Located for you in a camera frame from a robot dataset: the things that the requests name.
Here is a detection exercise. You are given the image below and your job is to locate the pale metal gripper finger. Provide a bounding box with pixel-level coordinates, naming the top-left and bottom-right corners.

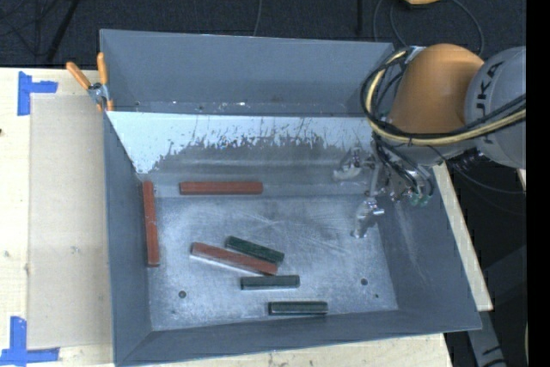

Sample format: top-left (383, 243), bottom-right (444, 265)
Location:
top-left (333, 147), bottom-right (367, 181)
top-left (351, 198), bottom-right (386, 238)

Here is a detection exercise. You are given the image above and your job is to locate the grey metal bin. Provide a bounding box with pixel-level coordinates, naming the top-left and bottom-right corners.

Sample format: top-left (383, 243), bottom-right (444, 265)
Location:
top-left (99, 28), bottom-right (483, 367)

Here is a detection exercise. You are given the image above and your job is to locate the dark green flat block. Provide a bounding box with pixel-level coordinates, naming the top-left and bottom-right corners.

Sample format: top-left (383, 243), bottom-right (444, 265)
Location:
top-left (239, 274), bottom-right (302, 291)
top-left (223, 235), bottom-right (286, 265)
top-left (267, 300), bottom-right (330, 317)

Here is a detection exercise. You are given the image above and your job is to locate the red-brown flat block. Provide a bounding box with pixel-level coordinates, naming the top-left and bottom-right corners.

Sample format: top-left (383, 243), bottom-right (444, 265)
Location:
top-left (142, 180), bottom-right (162, 268)
top-left (179, 180), bottom-right (265, 196)
top-left (189, 241), bottom-right (279, 277)

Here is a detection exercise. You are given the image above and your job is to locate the pale wood flat board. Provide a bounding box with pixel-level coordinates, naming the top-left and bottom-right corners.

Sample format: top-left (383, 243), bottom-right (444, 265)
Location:
top-left (26, 93), bottom-right (113, 352)

